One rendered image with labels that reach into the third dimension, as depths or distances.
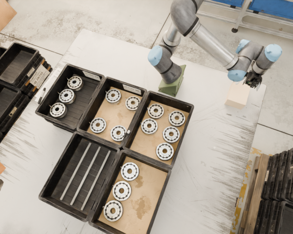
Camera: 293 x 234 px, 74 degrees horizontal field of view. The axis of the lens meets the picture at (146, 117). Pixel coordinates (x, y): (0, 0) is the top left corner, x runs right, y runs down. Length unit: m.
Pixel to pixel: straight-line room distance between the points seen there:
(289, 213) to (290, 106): 1.19
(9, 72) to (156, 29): 1.79
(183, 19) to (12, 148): 1.37
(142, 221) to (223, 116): 0.85
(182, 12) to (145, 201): 0.95
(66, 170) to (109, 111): 0.44
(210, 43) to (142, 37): 1.87
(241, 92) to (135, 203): 0.99
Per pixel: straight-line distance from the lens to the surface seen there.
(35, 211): 1.49
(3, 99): 2.36
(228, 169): 1.37
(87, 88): 1.43
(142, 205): 1.16
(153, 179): 1.16
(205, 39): 0.97
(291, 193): 1.69
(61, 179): 1.29
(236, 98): 1.46
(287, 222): 1.85
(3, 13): 3.70
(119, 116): 1.27
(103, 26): 3.02
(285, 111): 2.55
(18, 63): 2.34
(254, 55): 1.14
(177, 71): 1.35
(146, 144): 1.19
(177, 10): 0.95
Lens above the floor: 1.98
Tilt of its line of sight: 68 degrees down
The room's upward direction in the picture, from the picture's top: 9 degrees counter-clockwise
